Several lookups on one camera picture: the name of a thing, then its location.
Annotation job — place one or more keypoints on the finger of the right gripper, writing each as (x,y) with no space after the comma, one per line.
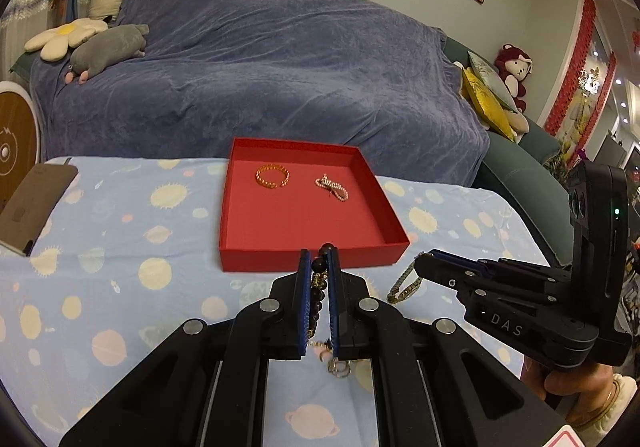
(453,265)
(463,284)

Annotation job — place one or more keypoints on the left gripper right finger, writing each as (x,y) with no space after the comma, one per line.
(363,327)

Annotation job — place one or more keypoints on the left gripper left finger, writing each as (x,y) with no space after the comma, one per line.
(239,351)

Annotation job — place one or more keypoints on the gold watch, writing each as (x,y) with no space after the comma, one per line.
(405,286)

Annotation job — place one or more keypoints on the right hand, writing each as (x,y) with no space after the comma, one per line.
(591,385)

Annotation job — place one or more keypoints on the dark green sofa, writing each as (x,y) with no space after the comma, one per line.
(518,173)

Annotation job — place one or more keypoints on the red cardboard box tray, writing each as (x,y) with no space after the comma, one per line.
(281,197)

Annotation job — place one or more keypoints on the gold yellow pillow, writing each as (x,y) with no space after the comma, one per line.
(485,104)

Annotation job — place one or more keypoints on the light blue planet tablecloth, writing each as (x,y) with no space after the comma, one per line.
(130,252)

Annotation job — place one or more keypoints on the grey-green pillow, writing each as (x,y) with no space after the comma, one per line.
(490,77)

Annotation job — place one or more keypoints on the red monkey plush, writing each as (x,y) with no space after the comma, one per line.
(514,66)

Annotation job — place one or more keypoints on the brown phone case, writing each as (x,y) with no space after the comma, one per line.
(29,208)

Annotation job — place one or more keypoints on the blue-grey sofa blanket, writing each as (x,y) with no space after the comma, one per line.
(348,72)

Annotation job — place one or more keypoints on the grey plush toy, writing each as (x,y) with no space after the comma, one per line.
(107,48)

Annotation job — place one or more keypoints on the cream flower cushion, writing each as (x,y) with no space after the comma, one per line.
(53,44)

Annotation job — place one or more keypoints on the white curtain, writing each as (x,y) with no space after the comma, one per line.
(21,20)

